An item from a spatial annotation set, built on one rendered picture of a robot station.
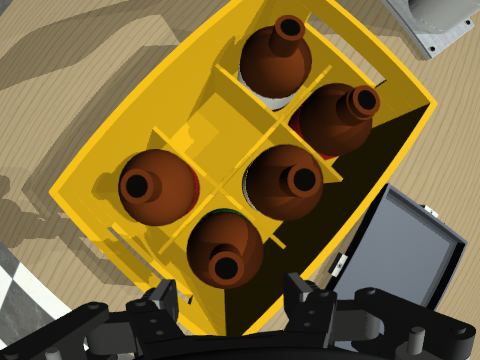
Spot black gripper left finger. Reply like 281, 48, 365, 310
0, 279, 203, 360

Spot yellow bottle crate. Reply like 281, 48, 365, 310
49, 0, 438, 337

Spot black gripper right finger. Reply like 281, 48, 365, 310
270, 272, 476, 360

